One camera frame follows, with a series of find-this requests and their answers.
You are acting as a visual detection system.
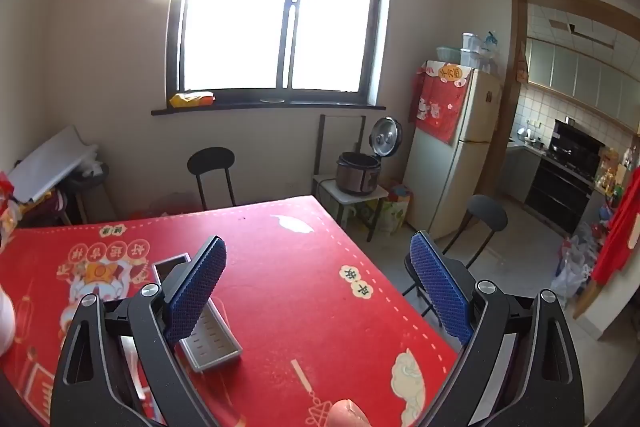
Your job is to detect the black built-in oven stove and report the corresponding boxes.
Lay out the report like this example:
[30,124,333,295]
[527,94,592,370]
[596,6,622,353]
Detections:
[525,152,598,235]

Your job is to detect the steel utensil holder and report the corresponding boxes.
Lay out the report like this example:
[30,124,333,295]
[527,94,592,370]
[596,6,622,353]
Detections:
[152,253,243,374]

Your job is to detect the person's right hand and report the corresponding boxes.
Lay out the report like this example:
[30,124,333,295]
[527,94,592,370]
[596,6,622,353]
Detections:
[330,399,372,427]

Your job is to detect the white plastic bag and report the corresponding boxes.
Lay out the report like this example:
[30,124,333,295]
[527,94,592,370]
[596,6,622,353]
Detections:
[550,234,601,308]

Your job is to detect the cluster of condiment bottles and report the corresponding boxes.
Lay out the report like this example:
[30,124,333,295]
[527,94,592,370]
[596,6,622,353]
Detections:
[595,146,640,208]

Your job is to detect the grey kitchen counter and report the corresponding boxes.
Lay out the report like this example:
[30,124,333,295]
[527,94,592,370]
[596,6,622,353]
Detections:
[500,137,548,202]

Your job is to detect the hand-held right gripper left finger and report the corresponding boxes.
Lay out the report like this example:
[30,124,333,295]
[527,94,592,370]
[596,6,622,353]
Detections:
[49,235,229,427]

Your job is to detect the red printed table mat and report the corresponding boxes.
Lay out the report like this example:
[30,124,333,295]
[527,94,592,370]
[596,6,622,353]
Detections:
[0,194,461,427]

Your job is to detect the pale upper kitchen cabinets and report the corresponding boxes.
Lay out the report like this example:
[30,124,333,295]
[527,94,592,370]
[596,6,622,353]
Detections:
[525,34,640,128]

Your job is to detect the dark framed window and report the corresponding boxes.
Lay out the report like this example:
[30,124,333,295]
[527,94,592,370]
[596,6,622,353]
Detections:
[151,0,393,116]

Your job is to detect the cream refrigerator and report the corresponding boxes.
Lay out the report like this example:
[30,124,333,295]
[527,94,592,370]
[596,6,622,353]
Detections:
[402,62,503,240]

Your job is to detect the red hanging cloth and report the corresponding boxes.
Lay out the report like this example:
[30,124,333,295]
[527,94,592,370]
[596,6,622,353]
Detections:
[592,167,640,285]

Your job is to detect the black chair with backrest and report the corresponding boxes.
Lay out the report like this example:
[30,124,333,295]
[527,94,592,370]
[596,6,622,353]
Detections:
[402,194,509,328]

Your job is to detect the small white side table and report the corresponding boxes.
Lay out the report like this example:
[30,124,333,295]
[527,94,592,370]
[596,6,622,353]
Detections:
[312,174,390,243]

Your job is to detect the black round stool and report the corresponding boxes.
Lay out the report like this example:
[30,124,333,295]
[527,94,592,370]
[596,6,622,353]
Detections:
[187,147,237,210]

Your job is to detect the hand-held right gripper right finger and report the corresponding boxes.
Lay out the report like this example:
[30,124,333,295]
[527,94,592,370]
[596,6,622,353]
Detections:
[409,230,585,427]

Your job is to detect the black range hood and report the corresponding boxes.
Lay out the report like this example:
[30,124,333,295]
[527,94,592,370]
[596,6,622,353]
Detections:
[550,119,606,168]

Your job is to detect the red printed cloth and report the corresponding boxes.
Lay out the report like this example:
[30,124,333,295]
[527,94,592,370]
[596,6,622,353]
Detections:
[409,61,473,144]

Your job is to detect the wooden door frame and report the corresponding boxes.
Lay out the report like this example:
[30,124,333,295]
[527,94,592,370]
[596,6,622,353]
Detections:
[487,0,640,208]

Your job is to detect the clear plastic container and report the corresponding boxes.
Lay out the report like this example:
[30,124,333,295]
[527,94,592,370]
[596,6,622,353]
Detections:
[460,32,490,70]

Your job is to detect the colourful printed bag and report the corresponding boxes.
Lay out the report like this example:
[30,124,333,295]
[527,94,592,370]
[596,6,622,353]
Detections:
[367,187,413,235]

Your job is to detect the yellow packet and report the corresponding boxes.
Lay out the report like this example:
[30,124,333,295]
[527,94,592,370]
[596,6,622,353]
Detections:
[169,92,217,108]

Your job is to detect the white board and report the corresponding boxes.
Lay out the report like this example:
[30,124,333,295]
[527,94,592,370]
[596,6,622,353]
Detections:
[7,124,101,202]

